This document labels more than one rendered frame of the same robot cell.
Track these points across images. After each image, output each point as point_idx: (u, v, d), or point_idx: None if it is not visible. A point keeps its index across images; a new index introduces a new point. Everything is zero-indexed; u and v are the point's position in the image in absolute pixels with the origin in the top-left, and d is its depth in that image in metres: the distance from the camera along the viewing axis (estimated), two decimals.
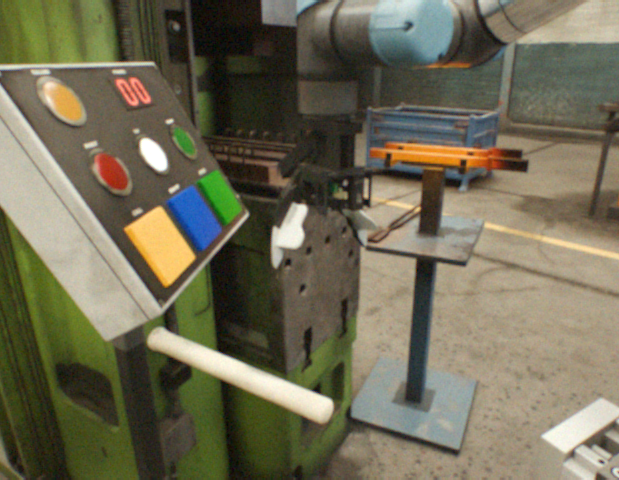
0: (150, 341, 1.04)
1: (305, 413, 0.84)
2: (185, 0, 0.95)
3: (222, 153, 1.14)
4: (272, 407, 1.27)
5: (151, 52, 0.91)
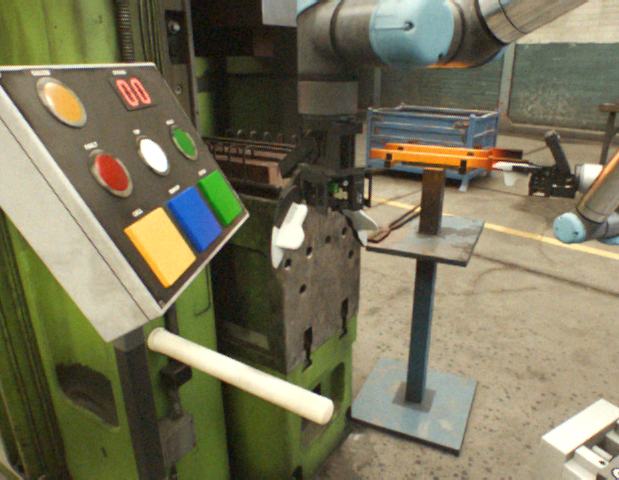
0: (150, 342, 1.04)
1: (305, 414, 0.84)
2: (186, 0, 0.95)
3: (222, 153, 1.14)
4: (272, 407, 1.27)
5: (151, 52, 0.91)
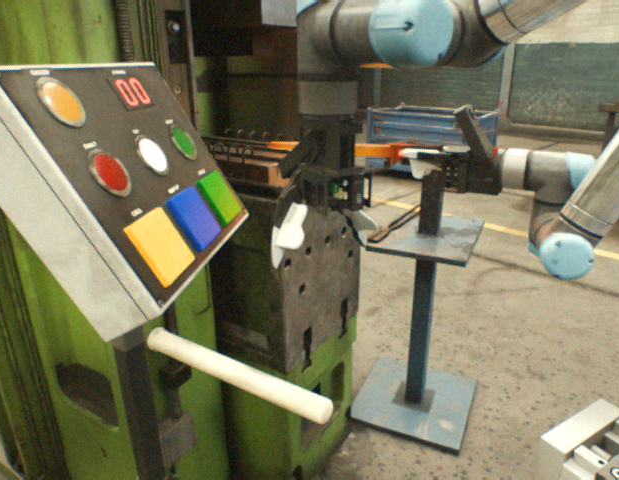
0: (150, 342, 1.04)
1: (305, 414, 0.84)
2: (185, 0, 0.95)
3: (222, 153, 1.14)
4: (272, 407, 1.27)
5: (151, 52, 0.91)
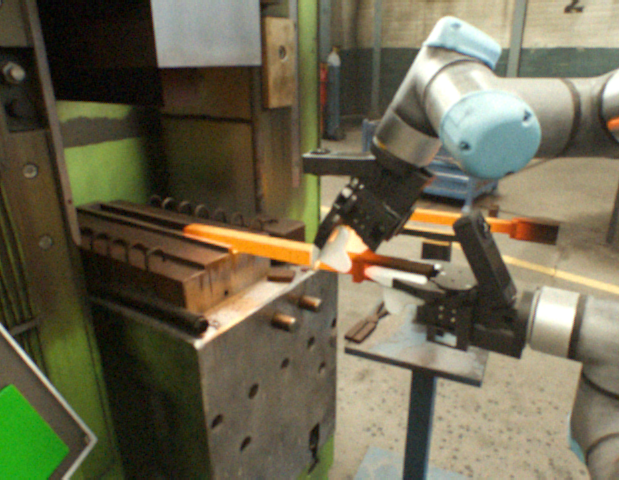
0: None
1: None
2: (32, 29, 0.58)
3: (125, 249, 0.77)
4: None
5: None
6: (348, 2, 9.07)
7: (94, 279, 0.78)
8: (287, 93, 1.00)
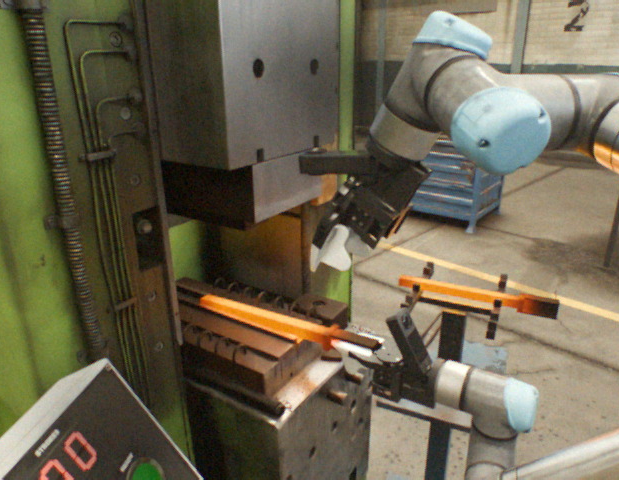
0: None
1: None
2: (159, 194, 0.76)
3: (209, 340, 0.96)
4: None
5: (114, 272, 0.72)
6: None
7: (184, 363, 0.96)
8: (330, 190, 1.19)
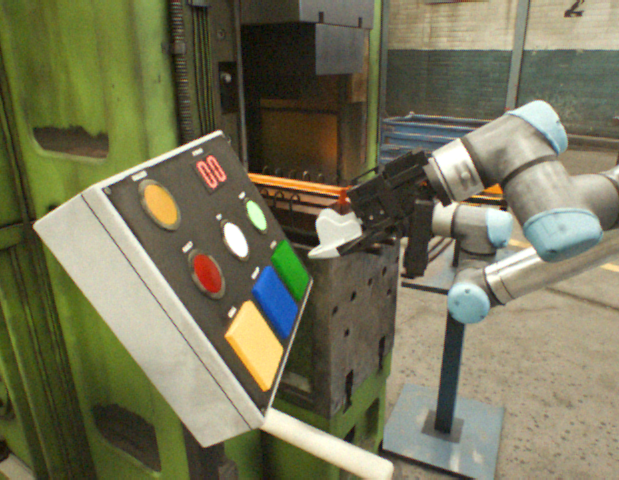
0: None
1: (366, 477, 0.83)
2: (237, 51, 0.94)
3: (266, 198, 1.13)
4: None
5: (205, 106, 0.89)
6: None
7: None
8: (362, 92, 1.36)
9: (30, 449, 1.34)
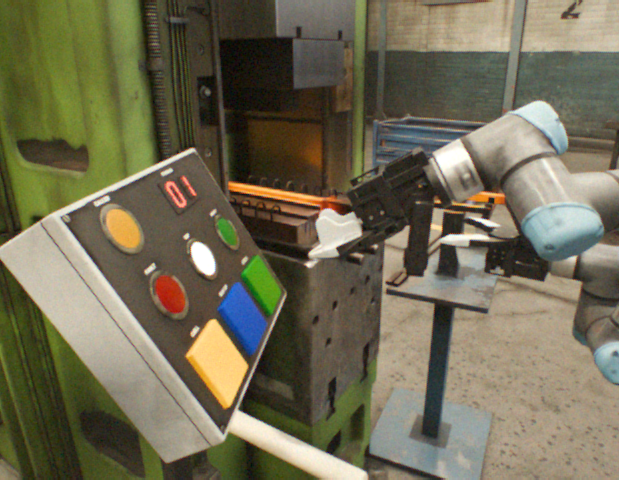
0: None
1: None
2: (217, 65, 0.95)
3: (249, 208, 1.14)
4: None
5: (184, 121, 0.91)
6: None
7: None
8: (346, 101, 1.37)
9: (18, 455, 1.35)
